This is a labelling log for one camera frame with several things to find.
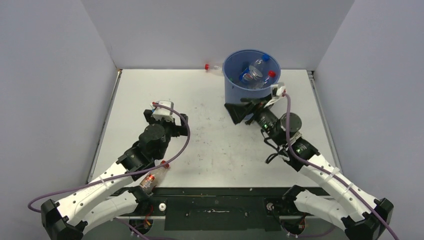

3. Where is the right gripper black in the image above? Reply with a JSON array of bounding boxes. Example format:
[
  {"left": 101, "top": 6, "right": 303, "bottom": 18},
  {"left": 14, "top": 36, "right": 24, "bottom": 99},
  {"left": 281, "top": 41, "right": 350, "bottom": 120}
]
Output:
[{"left": 224, "top": 93, "right": 284, "bottom": 146}]

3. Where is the clear jar silver lid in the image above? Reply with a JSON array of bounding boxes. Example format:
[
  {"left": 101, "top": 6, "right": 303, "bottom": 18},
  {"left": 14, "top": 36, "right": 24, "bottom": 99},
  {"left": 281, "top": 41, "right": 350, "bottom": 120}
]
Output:
[{"left": 242, "top": 70, "right": 263, "bottom": 85}]

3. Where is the red label clear bottle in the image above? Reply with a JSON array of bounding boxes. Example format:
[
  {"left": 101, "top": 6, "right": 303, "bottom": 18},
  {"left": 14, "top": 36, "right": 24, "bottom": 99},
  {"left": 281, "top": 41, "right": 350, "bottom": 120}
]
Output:
[{"left": 255, "top": 70, "right": 277, "bottom": 89}]

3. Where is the pepsi bottle blue cap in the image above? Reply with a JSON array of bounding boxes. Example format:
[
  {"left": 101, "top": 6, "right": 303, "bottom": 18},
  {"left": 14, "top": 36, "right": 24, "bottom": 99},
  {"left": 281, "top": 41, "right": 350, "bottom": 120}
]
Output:
[{"left": 238, "top": 67, "right": 250, "bottom": 83}]

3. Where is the blue label blue cap bottle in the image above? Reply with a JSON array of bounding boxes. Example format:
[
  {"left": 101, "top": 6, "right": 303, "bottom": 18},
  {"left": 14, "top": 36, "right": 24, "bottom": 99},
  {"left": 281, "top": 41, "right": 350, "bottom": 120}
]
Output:
[{"left": 248, "top": 54, "right": 270, "bottom": 72}]

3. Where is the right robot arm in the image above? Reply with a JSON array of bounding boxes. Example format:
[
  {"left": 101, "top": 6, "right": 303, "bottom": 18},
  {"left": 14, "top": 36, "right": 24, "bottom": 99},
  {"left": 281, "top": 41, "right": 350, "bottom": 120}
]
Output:
[{"left": 224, "top": 96, "right": 398, "bottom": 240}]

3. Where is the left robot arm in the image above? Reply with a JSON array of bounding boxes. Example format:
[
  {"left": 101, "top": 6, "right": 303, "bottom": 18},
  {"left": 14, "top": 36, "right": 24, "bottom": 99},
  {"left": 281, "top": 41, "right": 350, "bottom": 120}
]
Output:
[{"left": 40, "top": 104, "right": 191, "bottom": 240}]

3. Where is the blue plastic bin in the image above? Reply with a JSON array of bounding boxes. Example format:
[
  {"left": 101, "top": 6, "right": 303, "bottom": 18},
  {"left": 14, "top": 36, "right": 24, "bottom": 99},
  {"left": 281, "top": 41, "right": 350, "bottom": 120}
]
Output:
[{"left": 222, "top": 49, "right": 281, "bottom": 104}]

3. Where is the small red cap bottle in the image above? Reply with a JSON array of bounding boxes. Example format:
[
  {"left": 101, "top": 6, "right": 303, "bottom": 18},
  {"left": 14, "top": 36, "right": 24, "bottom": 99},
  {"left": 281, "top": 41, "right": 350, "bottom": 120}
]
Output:
[{"left": 139, "top": 163, "right": 170, "bottom": 195}]

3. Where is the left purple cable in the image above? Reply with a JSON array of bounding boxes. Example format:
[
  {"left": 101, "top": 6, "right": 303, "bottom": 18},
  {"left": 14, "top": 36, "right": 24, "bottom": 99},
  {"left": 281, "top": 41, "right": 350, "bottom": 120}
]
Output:
[{"left": 27, "top": 103, "right": 192, "bottom": 214}]

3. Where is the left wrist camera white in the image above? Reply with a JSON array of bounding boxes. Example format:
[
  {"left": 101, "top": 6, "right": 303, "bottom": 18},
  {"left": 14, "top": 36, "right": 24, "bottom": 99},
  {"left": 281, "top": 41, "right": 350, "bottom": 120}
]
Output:
[{"left": 151, "top": 100, "right": 174, "bottom": 122}]

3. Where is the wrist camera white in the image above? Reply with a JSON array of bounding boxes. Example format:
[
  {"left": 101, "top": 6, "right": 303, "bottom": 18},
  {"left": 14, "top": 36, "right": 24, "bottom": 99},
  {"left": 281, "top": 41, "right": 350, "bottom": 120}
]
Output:
[
  {"left": 264, "top": 82, "right": 287, "bottom": 108},
  {"left": 151, "top": 100, "right": 174, "bottom": 122}
]

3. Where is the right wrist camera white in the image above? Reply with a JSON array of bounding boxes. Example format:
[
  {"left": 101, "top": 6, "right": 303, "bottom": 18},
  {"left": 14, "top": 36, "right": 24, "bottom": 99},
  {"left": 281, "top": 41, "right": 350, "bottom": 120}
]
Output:
[{"left": 264, "top": 82, "right": 287, "bottom": 108}]

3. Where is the red cap bottle by wall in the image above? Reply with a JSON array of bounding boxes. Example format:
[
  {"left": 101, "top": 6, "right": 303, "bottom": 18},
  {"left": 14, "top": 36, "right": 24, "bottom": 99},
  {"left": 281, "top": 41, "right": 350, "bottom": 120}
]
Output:
[{"left": 204, "top": 63, "right": 224, "bottom": 76}]

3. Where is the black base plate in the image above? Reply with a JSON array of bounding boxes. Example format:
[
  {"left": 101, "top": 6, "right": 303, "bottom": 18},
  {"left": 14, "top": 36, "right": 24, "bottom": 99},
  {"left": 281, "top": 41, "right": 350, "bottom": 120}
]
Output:
[{"left": 82, "top": 187, "right": 345, "bottom": 233}]

